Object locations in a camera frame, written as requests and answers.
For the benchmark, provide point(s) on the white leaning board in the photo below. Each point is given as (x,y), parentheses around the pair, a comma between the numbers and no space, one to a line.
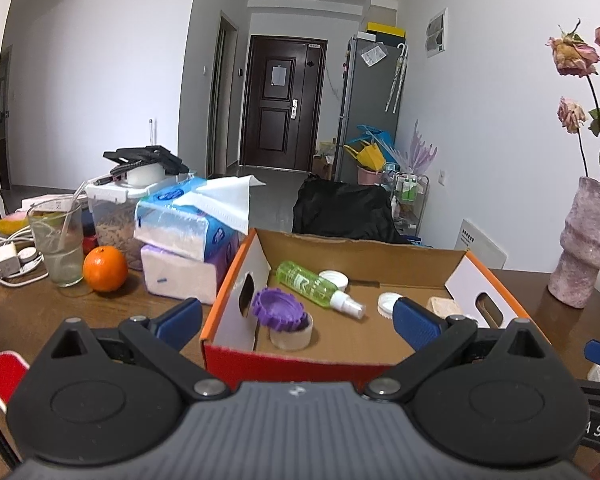
(480,245)

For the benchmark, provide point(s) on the dark brown door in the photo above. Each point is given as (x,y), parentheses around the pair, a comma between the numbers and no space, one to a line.
(280,110)

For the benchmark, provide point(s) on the wall outlet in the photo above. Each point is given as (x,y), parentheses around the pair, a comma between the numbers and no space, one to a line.
(443,177)

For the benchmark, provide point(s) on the metal trolley cart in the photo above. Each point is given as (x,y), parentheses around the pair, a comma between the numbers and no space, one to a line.
(407,195)

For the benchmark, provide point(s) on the yellow box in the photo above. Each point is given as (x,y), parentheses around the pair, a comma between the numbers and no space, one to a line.
(385,29)

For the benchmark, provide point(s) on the white bottle cap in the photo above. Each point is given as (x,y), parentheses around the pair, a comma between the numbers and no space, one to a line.
(336,280)
(386,304)

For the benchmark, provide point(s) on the yellow and blue bags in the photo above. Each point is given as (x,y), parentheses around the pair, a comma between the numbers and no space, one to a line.
(370,150)

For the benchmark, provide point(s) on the beige charger plug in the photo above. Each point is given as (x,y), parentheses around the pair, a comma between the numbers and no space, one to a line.
(442,306)

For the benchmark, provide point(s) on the black folded stand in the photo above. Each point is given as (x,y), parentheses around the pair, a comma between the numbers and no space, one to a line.
(145,157)

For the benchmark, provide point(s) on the pink stone vase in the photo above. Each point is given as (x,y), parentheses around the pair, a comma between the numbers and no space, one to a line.
(582,250)

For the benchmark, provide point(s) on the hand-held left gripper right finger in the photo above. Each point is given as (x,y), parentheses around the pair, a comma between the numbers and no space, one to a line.
(417,322)

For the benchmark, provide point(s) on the white tissue box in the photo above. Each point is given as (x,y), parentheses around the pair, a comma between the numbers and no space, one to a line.
(180,280)

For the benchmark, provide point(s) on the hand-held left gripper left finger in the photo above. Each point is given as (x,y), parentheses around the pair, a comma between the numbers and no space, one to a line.
(180,322)

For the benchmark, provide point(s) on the white pole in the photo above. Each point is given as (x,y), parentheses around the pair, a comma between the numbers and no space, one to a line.
(152,132)

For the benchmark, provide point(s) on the blue tissue pack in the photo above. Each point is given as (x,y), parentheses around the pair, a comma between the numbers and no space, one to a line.
(180,220)

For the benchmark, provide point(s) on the pink bucket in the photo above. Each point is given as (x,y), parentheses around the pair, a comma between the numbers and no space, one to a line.
(367,175)

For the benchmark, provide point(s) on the grey refrigerator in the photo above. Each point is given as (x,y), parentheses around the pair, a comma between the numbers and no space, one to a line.
(365,105)

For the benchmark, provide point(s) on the white electric panel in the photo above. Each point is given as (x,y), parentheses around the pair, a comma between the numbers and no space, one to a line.
(436,32)

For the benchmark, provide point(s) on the clear food container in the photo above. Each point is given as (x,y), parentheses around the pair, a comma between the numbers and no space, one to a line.
(112,225)

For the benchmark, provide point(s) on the clear folded umbrella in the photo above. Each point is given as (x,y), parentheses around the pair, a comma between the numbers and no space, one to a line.
(397,77)

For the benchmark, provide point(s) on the red and white lint brush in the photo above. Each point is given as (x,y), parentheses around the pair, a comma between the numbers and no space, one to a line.
(5,375)

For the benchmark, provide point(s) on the purple ridged bottle cap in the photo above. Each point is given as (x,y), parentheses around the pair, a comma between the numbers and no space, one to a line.
(277,310)

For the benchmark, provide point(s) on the green spray bottle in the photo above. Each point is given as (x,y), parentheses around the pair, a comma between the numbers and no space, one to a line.
(305,282)

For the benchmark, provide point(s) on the dried pink roses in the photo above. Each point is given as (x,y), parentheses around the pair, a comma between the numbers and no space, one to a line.
(575,55)

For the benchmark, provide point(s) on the black bag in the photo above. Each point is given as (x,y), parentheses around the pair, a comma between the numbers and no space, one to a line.
(340,210)

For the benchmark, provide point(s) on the red cardboard box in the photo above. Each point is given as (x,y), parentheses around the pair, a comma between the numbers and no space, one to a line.
(360,260)

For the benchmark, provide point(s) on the purple feather decoration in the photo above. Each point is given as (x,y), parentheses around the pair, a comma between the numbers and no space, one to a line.
(420,150)

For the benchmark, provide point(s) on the orange fruit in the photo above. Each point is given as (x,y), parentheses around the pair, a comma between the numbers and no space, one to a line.
(105,269)

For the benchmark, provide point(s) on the clear drinking glass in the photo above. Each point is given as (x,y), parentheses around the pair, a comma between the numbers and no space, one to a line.
(60,255)

